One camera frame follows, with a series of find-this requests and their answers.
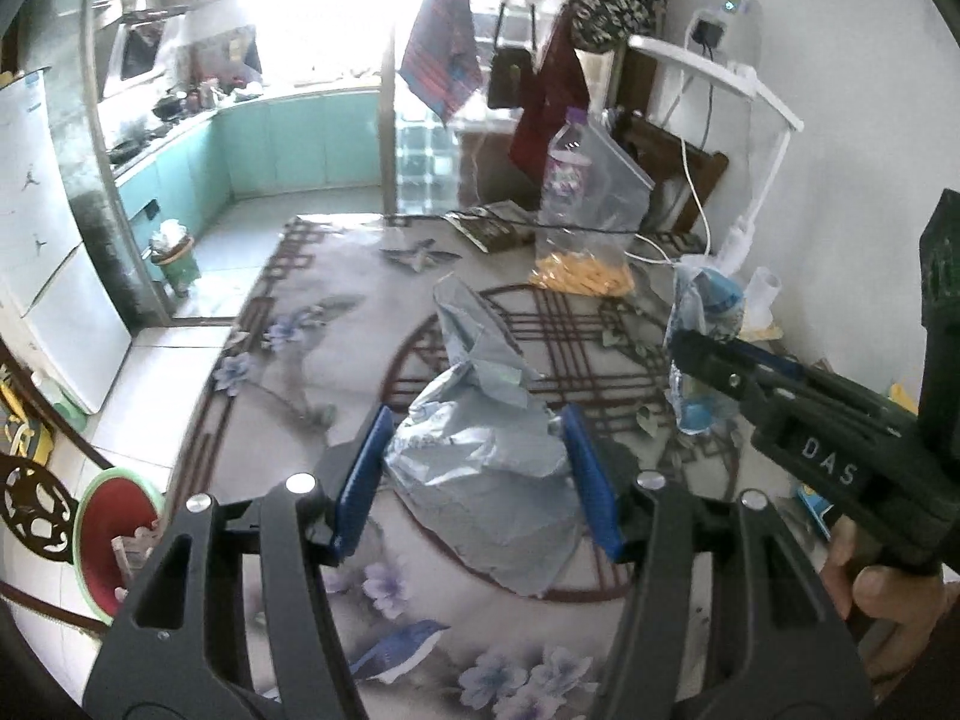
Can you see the black wall charger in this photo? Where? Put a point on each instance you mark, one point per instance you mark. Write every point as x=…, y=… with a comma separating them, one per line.
x=707, y=31

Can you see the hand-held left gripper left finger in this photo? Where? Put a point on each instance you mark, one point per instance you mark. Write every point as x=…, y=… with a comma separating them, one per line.
x=360, y=484

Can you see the black hanging bag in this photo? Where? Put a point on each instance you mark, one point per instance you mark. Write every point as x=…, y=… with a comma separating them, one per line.
x=510, y=79

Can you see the dark snack packet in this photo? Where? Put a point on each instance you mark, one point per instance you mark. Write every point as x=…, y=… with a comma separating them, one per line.
x=487, y=229

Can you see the white refrigerator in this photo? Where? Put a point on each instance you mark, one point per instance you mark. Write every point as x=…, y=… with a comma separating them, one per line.
x=45, y=240

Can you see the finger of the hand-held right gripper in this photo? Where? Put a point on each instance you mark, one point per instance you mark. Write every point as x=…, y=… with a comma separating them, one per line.
x=772, y=361
x=716, y=371

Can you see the range hood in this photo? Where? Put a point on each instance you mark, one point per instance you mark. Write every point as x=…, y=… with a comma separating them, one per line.
x=139, y=52

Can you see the floral fabric bag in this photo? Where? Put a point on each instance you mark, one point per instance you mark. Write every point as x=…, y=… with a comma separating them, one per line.
x=611, y=7

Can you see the clear bag blue contents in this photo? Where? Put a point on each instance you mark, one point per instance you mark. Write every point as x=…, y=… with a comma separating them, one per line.
x=709, y=300

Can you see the plaid hanging cloth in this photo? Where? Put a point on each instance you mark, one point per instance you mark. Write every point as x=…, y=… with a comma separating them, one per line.
x=442, y=52

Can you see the carved dark wooden chair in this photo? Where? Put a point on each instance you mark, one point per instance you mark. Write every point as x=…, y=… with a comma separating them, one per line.
x=30, y=502

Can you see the grey blue bag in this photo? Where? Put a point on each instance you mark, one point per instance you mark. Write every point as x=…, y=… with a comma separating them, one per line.
x=480, y=465

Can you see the red basin green rim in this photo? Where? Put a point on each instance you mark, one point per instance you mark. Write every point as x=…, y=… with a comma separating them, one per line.
x=112, y=532

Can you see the green white plastic bag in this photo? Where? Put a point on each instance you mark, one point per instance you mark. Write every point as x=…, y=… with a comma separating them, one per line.
x=67, y=409

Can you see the green trash bin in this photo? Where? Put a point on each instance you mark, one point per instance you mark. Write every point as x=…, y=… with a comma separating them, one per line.
x=176, y=270

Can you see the plastic bottle purple label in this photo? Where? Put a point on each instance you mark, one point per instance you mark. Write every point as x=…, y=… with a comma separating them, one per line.
x=566, y=172

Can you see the clear zip bag yellow snacks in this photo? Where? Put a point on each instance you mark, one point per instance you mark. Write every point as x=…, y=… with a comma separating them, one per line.
x=592, y=259

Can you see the bright window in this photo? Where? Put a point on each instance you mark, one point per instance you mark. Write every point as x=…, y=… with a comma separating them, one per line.
x=322, y=7

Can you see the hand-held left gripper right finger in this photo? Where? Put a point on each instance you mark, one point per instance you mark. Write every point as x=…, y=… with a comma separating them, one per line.
x=596, y=491

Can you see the teal kitchen cabinets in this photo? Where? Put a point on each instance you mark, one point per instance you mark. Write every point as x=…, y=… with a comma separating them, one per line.
x=300, y=142

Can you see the white desk lamp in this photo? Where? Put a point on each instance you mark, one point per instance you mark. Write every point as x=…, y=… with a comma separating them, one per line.
x=757, y=82

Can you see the dark red hanging cloth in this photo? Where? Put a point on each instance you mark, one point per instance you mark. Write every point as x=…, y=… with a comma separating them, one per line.
x=551, y=105

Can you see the person's right hand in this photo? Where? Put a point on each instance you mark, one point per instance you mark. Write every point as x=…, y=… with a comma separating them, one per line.
x=885, y=607

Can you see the brown wooden chair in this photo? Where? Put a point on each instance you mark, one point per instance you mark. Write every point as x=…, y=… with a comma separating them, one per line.
x=705, y=172

